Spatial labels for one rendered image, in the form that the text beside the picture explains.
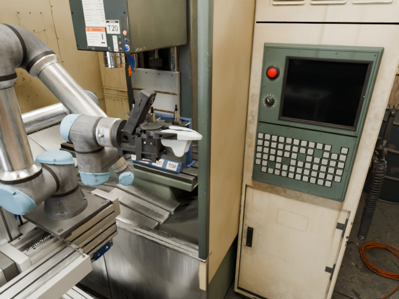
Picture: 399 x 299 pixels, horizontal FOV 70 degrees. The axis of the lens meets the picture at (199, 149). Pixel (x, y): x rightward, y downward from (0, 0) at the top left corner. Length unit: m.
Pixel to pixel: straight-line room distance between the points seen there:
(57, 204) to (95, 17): 1.17
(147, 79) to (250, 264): 1.66
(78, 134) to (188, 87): 1.71
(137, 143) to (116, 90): 2.71
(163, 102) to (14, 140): 1.71
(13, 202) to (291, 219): 1.30
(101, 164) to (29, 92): 2.21
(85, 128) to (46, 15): 2.39
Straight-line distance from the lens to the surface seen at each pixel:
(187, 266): 1.52
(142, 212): 1.84
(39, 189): 1.01
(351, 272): 2.71
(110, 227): 1.33
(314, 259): 1.82
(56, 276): 1.10
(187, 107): 2.43
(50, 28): 3.09
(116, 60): 2.07
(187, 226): 1.68
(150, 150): 0.67
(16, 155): 0.96
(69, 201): 1.14
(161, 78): 2.45
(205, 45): 0.98
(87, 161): 0.79
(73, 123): 0.77
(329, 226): 1.67
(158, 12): 1.99
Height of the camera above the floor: 1.83
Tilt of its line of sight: 25 degrees down
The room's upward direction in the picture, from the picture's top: straight up
